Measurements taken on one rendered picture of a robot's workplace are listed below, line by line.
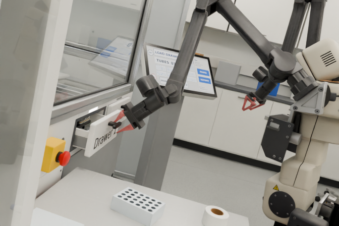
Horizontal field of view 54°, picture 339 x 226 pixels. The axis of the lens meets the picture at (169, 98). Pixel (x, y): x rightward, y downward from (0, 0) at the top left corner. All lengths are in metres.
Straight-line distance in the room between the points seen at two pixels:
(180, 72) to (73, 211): 0.58
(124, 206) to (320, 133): 0.80
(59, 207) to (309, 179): 0.91
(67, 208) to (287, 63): 0.83
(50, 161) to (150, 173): 1.44
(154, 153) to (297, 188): 1.09
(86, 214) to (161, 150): 1.38
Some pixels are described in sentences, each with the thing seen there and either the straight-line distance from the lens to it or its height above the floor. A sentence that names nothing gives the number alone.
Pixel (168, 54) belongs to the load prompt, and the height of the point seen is 1.16.
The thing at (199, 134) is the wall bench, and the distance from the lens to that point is 4.19.
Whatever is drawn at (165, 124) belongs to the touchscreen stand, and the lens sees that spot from 2.19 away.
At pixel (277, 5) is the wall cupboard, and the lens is 4.55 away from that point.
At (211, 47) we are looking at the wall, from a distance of 4.78.
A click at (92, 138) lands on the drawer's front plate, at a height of 0.88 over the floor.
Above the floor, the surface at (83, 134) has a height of 0.88.
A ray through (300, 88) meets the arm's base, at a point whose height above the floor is 1.19.
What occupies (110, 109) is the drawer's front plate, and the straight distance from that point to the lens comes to 1.39.
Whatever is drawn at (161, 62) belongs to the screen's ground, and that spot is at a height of 1.10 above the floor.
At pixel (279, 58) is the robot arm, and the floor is 1.27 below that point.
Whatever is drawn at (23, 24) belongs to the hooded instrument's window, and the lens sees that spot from 0.28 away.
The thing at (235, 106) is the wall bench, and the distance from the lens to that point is 4.14.
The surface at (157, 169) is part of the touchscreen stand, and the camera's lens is 2.30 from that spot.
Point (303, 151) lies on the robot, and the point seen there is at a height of 0.95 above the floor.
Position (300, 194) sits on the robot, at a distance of 1.42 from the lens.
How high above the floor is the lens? 1.23
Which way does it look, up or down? 9 degrees down
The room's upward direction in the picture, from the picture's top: 14 degrees clockwise
